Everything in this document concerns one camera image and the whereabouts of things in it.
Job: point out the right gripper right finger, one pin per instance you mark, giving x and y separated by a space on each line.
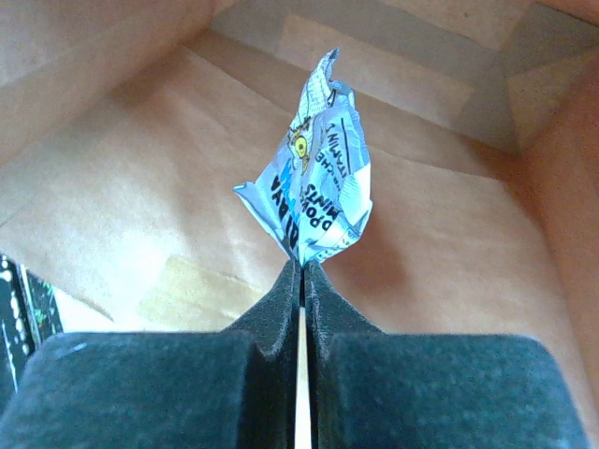
373 389

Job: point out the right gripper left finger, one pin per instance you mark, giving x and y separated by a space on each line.
235 388

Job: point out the blue white mints wrapper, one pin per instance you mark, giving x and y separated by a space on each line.
314 196

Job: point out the red paper bag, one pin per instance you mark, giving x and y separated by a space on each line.
126 124

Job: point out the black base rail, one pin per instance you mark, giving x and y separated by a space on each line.
29 316

